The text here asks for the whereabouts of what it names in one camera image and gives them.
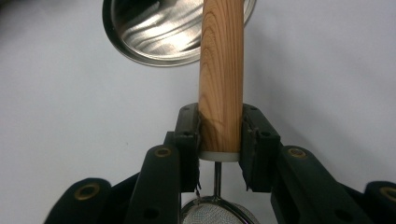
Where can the steel utensil rack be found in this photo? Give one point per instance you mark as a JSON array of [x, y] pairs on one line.
[[155, 34]]

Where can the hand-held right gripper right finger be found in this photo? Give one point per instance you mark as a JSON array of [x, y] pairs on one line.
[[260, 155]]

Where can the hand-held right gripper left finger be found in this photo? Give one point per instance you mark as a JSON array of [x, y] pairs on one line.
[[188, 155]]

